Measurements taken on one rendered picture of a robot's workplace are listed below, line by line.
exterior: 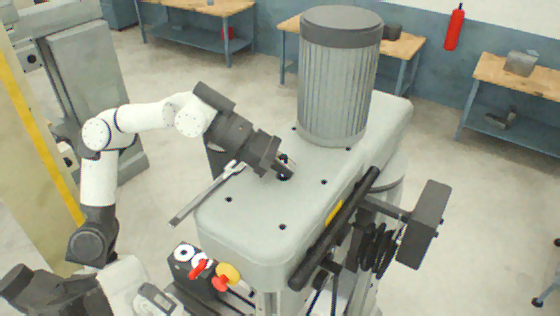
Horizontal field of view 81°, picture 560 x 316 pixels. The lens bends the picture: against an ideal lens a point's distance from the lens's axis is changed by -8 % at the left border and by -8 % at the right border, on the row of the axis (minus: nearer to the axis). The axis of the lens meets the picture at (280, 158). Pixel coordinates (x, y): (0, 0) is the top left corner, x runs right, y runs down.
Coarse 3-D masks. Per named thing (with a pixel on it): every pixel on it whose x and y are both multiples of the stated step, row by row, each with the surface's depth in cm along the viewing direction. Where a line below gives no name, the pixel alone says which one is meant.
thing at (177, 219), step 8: (224, 168) 88; (240, 168) 88; (224, 176) 85; (216, 184) 83; (208, 192) 81; (192, 200) 79; (200, 200) 79; (184, 208) 77; (192, 208) 77; (176, 216) 76; (184, 216) 76; (168, 224) 74; (176, 224) 74
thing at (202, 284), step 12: (180, 252) 159; (192, 252) 158; (180, 264) 155; (192, 264) 154; (180, 276) 161; (204, 276) 150; (216, 276) 158; (192, 288) 163; (204, 288) 156; (216, 288) 162
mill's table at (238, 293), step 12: (168, 288) 166; (180, 288) 168; (228, 288) 168; (240, 288) 166; (180, 300) 161; (192, 300) 161; (204, 300) 161; (216, 300) 161; (228, 300) 161; (240, 300) 161; (252, 300) 161; (192, 312) 160; (204, 312) 156; (216, 312) 158; (228, 312) 157; (240, 312) 159; (252, 312) 157
